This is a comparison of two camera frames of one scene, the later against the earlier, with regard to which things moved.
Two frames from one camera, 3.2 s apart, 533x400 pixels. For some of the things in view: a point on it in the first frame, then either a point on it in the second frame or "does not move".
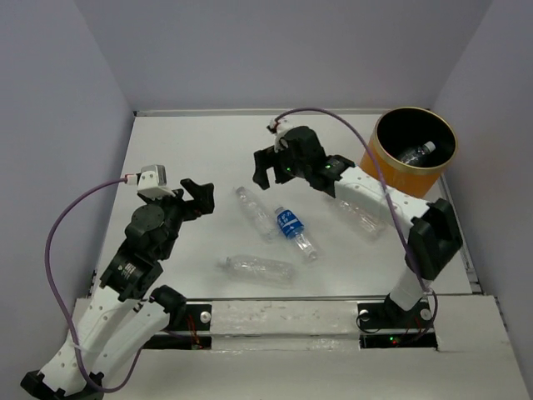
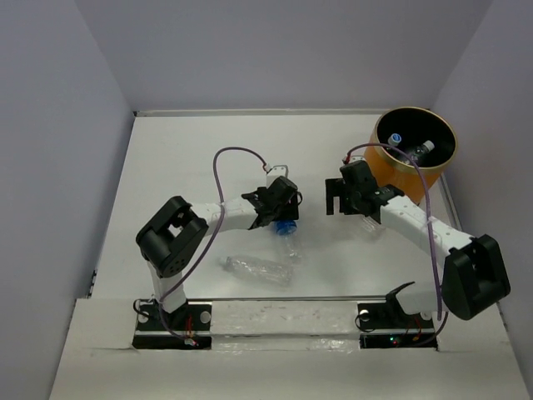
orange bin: (410, 145) does not move
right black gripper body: (288, 167) -> (351, 205)
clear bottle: (425, 149) does not move
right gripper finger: (266, 158) -> (335, 187)
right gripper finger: (260, 176) -> (330, 203)
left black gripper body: (179, 209) -> (287, 212)
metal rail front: (286, 298) does not move
